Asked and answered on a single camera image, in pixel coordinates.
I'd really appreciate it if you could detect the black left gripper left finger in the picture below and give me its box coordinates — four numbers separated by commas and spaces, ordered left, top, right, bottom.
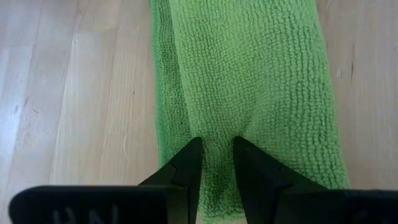
8, 136, 204, 224

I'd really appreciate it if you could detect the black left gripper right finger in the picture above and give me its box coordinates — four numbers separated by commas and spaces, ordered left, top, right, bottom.
232, 135, 398, 224

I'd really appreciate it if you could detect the green microfiber towel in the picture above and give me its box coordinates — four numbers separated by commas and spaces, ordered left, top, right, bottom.
148, 0, 352, 224

